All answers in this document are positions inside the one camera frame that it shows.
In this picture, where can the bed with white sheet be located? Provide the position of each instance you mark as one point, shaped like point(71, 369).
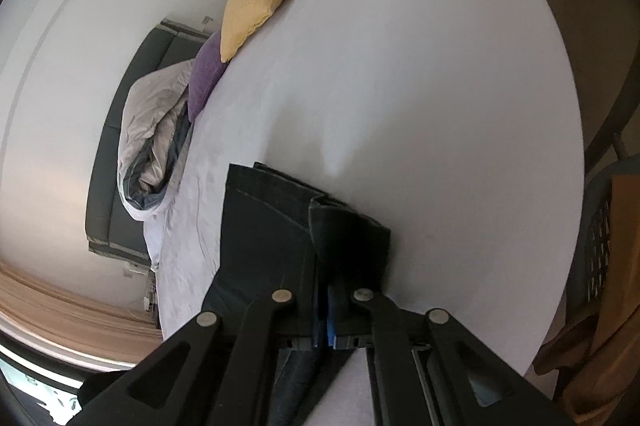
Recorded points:
point(425, 81)

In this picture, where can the grey padded headboard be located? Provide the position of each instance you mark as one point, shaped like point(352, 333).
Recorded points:
point(107, 216)

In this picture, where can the purple pillow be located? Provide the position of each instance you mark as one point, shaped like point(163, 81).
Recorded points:
point(205, 71)

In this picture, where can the window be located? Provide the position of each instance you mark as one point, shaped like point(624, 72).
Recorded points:
point(30, 381)

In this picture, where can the beige curtain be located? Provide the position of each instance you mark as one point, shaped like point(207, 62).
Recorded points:
point(50, 306)

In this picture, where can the white and grey duvet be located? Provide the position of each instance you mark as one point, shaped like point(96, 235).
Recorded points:
point(145, 116)

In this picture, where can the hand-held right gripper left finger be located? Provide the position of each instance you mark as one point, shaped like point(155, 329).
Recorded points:
point(319, 328)

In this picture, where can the black denim pants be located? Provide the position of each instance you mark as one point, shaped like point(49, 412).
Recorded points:
point(260, 231)

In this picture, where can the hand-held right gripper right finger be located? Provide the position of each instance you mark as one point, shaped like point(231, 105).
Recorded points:
point(334, 331)

